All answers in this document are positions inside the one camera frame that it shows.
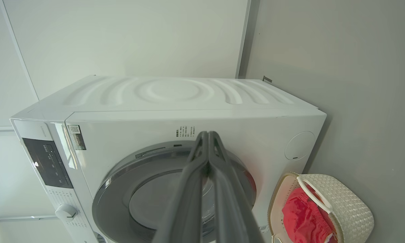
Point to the black control panel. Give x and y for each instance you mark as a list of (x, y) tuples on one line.
[(49, 165)]

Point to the QR code sticker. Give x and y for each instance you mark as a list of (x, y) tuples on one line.
[(77, 137)]

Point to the red garment white hem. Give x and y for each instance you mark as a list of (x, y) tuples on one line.
[(303, 216)]

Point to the cream perforated laundry basket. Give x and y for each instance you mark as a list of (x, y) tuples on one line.
[(350, 209)]

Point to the white round control knob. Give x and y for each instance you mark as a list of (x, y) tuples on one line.
[(66, 212)]

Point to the white front-load washing machine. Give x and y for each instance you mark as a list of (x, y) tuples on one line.
[(155, 98)]

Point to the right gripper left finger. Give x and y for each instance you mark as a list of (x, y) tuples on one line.
[(185, 209)]

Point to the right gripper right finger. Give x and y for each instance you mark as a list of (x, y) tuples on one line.
[(232, 209)]

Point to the black glass washing machine door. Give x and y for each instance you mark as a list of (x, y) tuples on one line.
[(114, 199)]

